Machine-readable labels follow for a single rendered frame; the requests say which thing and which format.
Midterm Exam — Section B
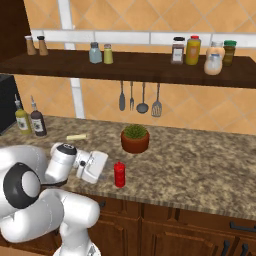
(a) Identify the dark sauce bottle with spout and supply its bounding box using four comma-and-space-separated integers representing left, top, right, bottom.
29, 95, 48, 138

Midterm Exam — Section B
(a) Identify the yellow mustard bottle red cap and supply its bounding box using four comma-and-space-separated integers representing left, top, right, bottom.
185, 34, 202, 66

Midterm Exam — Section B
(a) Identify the blue-grey shaker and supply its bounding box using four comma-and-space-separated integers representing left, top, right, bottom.
88, 41, 103, 65

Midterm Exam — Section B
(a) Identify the pale cream squeeze bottle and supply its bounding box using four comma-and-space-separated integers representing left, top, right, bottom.
203, 40, 226, 76

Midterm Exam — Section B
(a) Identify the dark wooden shelf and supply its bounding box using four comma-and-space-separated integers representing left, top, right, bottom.
0, 48, 256, 90

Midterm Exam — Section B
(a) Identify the yellow oil bottle with spout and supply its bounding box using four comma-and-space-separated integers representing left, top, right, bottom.
13, 93, 33, 136

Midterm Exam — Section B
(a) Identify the grey hanging slotted spatula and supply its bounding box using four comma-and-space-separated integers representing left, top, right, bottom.
151, 82, 163, 118

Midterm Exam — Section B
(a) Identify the dark wooden wall cabinet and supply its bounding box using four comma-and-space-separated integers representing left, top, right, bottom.
0, 0, 32, 64

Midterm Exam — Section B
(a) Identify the brown spice jar black cap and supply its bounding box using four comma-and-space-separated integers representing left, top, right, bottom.
170, 36, 186, 65

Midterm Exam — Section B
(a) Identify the grey hanging ladle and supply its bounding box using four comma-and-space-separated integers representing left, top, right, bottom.
136, 81, 150, 115

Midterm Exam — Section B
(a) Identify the grey hanging fork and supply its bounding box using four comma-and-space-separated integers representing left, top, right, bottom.
128, 80, 136, 112

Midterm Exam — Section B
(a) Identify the pale yellow butter stick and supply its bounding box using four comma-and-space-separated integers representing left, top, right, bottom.
65, 133, 88, 141

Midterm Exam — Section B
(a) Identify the red condiment bottle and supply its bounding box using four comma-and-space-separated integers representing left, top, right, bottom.
113, 161, 127, 189

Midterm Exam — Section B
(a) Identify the potted green plant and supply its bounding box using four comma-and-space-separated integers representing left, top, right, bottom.
120, 123, 151, 155

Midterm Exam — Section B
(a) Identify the brown wooden drawer front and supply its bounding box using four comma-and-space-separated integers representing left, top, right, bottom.
175, 208, 256, 240
87, 194, 142, 220

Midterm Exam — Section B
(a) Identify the black appliance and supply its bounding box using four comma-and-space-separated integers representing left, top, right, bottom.
0, 74, 24, 136

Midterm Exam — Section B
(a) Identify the brown shaker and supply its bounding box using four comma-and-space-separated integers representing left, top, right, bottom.
24, 35, 38, 57
36, 35, 50, 57

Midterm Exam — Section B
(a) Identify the brown wooden cupboard door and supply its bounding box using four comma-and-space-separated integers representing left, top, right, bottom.
141, 218, 234, 256
233, 234, 256, 256
87, 213, 141, 256

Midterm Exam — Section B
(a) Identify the black door handle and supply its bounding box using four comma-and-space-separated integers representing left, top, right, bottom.
239, 243, 250, 256
221, 239, 231, 256

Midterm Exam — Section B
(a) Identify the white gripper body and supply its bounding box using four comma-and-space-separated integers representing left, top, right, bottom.
80, 150, 110, 185

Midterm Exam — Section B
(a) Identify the olive jar green lid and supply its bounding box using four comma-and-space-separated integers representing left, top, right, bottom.
222, 39, 238, 67

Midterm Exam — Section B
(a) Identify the grey hanging spoon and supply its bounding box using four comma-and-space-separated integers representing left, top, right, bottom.
118, 80, 127, 112

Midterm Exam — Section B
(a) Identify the yellow-green shaker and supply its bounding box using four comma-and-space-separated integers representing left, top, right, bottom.
102, 43, 114, 65

